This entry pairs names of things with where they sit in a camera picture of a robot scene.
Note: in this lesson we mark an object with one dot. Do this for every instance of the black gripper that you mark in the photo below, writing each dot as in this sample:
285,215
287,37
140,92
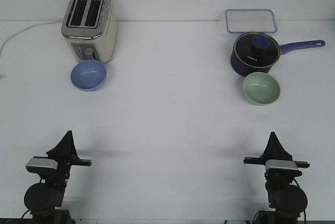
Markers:
275,151
66,155

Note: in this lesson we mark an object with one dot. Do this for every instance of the green bowl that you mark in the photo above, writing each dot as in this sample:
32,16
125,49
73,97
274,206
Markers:
261,88

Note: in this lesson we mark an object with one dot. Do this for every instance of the blue bowl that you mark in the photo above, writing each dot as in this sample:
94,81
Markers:
89,75

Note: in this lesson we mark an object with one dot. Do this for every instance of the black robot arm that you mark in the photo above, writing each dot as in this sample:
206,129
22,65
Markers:
285,197
44,199

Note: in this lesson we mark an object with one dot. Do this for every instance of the glass pot lid blue knob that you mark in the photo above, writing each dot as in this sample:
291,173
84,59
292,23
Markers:
256,49

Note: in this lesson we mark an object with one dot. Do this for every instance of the silver white two-slot toaster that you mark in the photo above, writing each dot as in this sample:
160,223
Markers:
90,29

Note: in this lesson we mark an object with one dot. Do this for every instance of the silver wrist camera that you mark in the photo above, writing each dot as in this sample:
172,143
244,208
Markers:
281,165
41,164

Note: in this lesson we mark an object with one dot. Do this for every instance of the blue saucepan with handle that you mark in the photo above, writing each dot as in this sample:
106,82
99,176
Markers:
245,70

